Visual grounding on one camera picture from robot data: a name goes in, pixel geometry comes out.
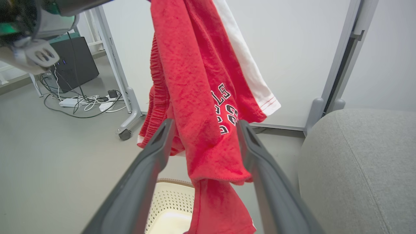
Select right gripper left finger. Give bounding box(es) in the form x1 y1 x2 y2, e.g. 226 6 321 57
81 118 176 234

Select grey partition foot with caster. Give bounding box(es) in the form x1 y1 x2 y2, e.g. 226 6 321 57
117 86 143 141

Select black computer tower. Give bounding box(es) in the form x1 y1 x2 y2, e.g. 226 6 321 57
49 36 99 94

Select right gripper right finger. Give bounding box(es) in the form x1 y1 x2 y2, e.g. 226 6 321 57
237 120 325 234

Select narrow white partition panel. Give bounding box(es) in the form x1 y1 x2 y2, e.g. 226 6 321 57
325 0 416 112

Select grey fabric sofa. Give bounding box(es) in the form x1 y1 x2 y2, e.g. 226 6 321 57
297 108 416 234

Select white floor cable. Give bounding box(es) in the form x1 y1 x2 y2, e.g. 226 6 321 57
78 94 127 113

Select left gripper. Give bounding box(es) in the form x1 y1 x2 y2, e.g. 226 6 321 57
0 0 114 76

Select cream plastic laundry basket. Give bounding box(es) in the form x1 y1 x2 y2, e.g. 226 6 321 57
145 178 195 234

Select large white partition panel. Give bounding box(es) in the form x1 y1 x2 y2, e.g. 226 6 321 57
94 0 361 132

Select power strips and cables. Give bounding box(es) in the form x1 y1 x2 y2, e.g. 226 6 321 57
43 94 122 118

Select red basketball shorts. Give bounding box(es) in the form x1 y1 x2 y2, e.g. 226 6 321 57
137 0 281 234

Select grey metal table leg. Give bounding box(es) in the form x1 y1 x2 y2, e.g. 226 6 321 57
29 73 43 97

